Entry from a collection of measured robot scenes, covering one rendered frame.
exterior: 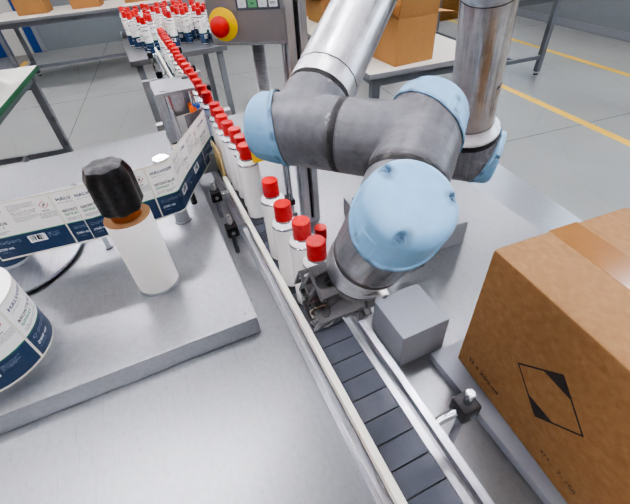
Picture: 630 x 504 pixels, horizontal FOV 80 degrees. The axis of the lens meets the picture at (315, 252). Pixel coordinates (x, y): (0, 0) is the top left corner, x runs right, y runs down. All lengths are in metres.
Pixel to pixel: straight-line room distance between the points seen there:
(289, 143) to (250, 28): 0.52
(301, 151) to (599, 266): 0.41
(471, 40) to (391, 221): 0.50
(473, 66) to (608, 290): 0.41
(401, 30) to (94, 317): 2.12
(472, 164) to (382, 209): 0.62
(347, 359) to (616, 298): 0.40
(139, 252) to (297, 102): 0.52
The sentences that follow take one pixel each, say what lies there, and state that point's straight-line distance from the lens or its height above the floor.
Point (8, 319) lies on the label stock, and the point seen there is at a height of 0.99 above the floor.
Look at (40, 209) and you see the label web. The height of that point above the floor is 1.03.
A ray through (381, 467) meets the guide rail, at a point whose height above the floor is 0.92.
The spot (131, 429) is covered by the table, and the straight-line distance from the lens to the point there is 0.80.
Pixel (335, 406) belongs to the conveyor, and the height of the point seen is 0.88.
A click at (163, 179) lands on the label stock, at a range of 1.01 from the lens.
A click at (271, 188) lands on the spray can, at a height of 1.07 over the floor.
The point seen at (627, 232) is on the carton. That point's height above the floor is 1.12.
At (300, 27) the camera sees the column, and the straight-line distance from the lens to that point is 0.88.
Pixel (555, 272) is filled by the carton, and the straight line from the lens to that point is 0.57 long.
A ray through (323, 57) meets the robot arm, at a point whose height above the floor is 1.37.
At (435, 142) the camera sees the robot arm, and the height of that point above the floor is 1.33.
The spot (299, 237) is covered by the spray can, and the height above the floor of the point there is 1.06.
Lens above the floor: 1.48
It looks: 42 degrees down
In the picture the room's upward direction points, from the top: 5 degrees counter-clockwise
